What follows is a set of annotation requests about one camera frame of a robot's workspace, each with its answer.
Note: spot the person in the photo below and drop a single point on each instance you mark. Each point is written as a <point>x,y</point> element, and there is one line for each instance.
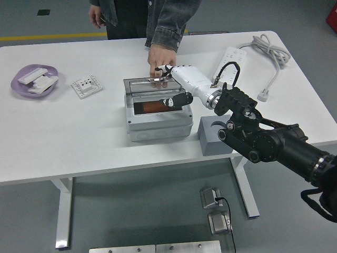
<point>129,21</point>

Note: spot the grey junction box with lid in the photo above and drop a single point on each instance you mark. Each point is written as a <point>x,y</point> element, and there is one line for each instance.
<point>158,124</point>

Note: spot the white wall socket panel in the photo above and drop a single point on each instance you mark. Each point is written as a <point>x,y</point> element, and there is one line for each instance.
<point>87,87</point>

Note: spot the silver metal plate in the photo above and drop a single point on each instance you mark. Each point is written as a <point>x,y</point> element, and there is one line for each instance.
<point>121,249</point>
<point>188,247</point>

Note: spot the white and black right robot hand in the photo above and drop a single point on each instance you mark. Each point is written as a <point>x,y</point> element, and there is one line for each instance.
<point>192,79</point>

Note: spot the white plastic clip piece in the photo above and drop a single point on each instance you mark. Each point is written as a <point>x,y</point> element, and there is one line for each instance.
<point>47,79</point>
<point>38,89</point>

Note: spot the metal floor socket box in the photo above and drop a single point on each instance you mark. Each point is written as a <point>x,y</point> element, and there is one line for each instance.
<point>209,197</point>
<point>219,224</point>

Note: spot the dark floor strip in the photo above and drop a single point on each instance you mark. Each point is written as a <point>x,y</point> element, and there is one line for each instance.
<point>208,33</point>

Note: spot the white power strip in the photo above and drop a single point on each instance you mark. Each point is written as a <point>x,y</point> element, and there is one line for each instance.
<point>234,55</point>

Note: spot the purple plate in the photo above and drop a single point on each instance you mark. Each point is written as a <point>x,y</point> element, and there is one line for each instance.
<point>23,91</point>

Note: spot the person's right hand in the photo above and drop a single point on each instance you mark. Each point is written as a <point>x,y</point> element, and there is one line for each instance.
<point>96,17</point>

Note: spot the person's left forearm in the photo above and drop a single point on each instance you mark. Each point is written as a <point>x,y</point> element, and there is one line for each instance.
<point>171,23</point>

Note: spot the orange cylinder object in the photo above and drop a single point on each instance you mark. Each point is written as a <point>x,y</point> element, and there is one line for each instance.
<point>152,106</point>

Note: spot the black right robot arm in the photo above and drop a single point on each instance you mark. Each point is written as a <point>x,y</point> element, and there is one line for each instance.
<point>276,142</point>

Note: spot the person's left hand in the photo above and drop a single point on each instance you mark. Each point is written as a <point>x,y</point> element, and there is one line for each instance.
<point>160,56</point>

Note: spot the long white plastic strip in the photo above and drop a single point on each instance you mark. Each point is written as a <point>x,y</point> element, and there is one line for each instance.
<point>31,75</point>

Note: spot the red box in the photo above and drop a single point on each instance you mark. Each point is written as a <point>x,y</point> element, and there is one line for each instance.
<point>332,17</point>

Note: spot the yellow floor tape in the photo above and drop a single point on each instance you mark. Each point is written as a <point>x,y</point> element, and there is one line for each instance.
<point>52,36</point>

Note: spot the white table leg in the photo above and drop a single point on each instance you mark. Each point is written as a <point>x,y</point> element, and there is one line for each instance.
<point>64,210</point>
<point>245,189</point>

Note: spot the grey cube block with hole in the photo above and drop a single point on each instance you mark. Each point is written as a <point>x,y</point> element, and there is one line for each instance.
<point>210,142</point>

